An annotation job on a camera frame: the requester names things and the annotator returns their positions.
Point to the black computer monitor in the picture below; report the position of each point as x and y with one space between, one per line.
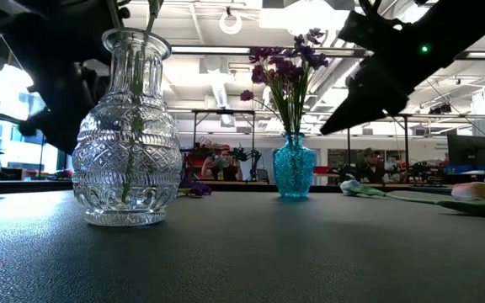
467 149

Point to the pink yellow artificial tulip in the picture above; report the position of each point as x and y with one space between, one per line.
476 191

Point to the white ceiling duct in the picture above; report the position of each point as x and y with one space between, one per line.
219 90

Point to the blue textured glass vase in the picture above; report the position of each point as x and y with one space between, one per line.
293 172

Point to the black table frame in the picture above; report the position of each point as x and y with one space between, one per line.
223 112
406 143

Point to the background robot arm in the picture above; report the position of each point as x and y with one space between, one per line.
253 160

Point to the purple artificial flower bunch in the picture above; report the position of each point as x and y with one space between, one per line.
198 188
284 67
316 61

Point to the white artificial tulip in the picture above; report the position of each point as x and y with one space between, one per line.
350 186

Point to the red storage shelf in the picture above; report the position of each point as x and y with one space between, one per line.
192 157

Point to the large window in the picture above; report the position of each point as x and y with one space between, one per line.
11 92

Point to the green stems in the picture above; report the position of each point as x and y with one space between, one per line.
154 12

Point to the clear cut glass vase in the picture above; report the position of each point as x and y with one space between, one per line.
158 160

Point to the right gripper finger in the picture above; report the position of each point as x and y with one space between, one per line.
369 101

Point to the black ceiling track light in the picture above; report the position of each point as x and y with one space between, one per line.
440 109

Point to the long ceiling light strip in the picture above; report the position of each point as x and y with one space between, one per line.
209 49

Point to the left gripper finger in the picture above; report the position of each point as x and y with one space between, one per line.
36 124
66 136

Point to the blue background table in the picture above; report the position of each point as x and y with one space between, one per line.
457 168

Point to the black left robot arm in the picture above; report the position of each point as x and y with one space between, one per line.
57 29

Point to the person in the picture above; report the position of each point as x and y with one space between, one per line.
225 170
371 168

